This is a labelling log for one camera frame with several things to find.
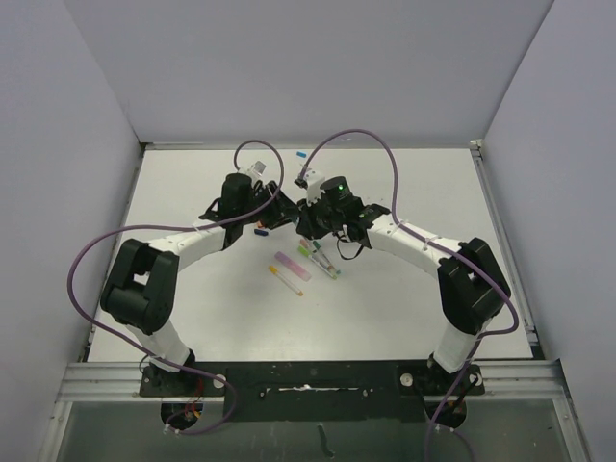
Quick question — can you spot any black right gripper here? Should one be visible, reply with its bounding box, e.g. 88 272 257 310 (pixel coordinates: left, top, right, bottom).
298 192 344 241

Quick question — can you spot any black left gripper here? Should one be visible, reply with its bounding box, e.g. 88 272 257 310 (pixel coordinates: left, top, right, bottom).
239 182 300 229

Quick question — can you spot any teal green cap pen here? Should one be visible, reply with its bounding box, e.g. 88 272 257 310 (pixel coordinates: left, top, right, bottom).
312 241 341 275

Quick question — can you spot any pink orange cap pen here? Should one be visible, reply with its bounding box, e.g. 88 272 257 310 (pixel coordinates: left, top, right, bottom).
299 238 333 271

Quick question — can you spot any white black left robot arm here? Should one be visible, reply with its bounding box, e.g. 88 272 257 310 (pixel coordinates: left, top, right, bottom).
100 170 298 396

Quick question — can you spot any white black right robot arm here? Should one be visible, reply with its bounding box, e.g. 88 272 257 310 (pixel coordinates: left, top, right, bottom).
295 170 511 394

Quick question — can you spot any yellow cap pen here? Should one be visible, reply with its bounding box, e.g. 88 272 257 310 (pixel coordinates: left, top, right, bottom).
269 266 303 296

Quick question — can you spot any purple highlighter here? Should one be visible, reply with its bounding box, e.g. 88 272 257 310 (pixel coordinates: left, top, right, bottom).
274 251 312 282

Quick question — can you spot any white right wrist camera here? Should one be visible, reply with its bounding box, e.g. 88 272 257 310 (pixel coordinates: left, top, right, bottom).
295 168 325 206

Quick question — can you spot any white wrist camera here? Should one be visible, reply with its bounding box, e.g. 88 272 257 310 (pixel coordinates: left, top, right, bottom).
295 168 325 206
239 161 266 182

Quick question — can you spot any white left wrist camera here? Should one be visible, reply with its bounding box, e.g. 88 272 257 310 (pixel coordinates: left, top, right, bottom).
239 161 266 182

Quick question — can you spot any aluminium right rail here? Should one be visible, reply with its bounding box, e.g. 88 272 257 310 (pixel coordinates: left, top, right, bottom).
469 139 545 360

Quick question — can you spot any aluminium rail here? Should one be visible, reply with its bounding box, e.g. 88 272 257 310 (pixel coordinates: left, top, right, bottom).
40 360 591 461
469 139 545 360

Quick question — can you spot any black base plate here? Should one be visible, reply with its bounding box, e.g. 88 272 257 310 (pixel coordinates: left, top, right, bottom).
140 360 485 427

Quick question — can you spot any aluminium front rail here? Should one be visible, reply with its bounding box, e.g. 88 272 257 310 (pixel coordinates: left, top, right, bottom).
40 360 591 461

